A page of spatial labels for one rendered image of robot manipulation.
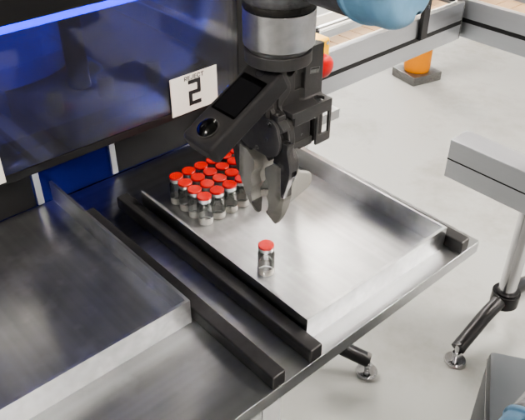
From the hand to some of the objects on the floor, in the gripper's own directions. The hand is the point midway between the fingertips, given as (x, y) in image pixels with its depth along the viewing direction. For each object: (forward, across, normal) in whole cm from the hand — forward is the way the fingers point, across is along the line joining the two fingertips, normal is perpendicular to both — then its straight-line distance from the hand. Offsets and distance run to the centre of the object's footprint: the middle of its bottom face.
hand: (262, 210), depth 79 cm
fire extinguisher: (+100, +136, -230) cm, 285 cm away
